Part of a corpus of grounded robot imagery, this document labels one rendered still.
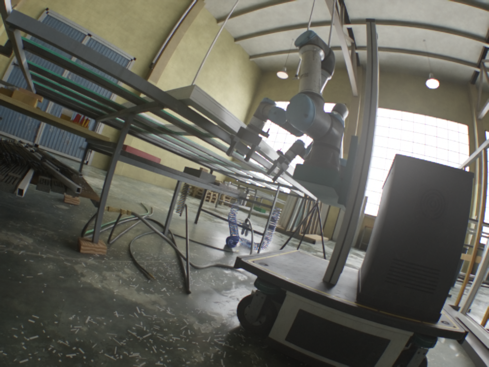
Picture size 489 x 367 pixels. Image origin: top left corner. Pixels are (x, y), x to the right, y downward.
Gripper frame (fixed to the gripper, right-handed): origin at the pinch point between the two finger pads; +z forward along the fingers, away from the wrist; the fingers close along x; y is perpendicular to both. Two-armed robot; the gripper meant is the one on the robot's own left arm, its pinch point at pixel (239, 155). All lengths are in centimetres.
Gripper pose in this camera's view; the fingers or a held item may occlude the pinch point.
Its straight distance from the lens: 104.2
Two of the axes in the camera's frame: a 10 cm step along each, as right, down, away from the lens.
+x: -6.5, -1.2, -7.5
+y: -5.8, -5.5, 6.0
